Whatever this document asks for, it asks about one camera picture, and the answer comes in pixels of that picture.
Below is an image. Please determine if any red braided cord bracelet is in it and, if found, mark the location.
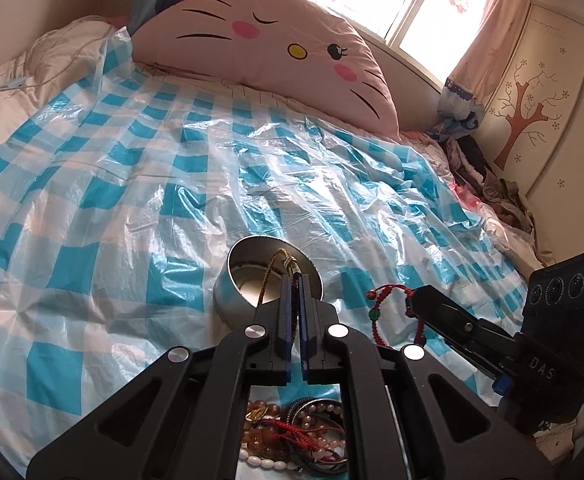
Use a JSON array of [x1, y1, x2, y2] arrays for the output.
[[365, 283, 427, 350]]

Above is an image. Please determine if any gold chain necklace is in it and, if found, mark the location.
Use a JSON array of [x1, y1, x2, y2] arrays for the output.
[[257, 249, 301, 309]]

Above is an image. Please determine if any round silver metal tin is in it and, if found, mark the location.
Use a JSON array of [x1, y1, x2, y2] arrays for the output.
[[213, 235, 323, 330]]

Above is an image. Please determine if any pile of clothes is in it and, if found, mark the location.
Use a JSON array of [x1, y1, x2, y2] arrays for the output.
[[441, 136, 534, 234]]

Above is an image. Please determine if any white wardrobe with tree decal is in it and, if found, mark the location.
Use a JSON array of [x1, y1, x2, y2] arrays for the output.
[[475, 6, 584, 260]]

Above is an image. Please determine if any blue white checkered plastic sheet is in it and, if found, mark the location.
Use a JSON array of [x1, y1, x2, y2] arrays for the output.
[[0, 32, 526, 471]]

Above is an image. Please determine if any pink window curtain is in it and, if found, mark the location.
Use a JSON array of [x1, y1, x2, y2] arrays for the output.
[[429, 0, 531, 141]]

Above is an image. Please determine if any pink cat face pillow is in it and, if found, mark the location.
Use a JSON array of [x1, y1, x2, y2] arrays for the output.
[[132, 0, 399, 138]]

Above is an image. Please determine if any beige quilt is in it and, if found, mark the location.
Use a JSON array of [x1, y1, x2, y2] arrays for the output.
[[0, 16, 115, 144]]

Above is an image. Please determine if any red cord bracelet in pile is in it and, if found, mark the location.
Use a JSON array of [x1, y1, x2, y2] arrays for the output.
[[265, 416, 346, 453]]

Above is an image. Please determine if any pink pearl bead bracelet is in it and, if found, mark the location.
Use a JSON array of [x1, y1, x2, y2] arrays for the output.
[[291, 398, 347, 466]]

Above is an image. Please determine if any white oval bead bracelet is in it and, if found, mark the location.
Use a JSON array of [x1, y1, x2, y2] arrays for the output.
[[237, 446, 301, 473]]

